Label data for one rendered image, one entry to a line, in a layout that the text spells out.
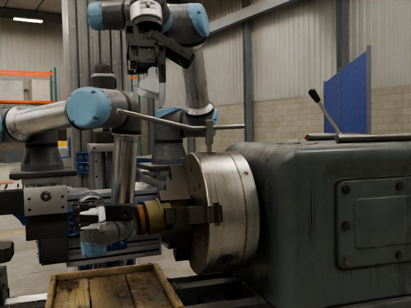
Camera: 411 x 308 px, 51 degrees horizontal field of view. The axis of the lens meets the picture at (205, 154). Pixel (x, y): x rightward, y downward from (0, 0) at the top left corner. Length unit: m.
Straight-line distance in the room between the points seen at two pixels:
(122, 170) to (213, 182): 0.46
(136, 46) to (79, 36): 0.91
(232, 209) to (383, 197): 0.37
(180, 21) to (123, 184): 0.58
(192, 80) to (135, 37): 0.63
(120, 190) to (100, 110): 0.29
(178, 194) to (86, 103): 0.37
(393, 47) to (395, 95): 1.31
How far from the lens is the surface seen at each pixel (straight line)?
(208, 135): 1.10
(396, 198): 1.16
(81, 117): 1.27
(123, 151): 1.39
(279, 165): 1.00
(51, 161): 1.66
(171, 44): 1.05
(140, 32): 1.06
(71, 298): 1.18
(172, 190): 1.14
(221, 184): 1.02
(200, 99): 1.68
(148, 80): 0.99
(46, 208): 1.55
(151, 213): 1.08
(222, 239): 1.02
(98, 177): 1.79
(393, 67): 13.19
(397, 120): 12.99
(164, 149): 1.75
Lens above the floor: 1.29
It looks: 3 degrees down
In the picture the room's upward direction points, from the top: 1 degrees counter-clockwise
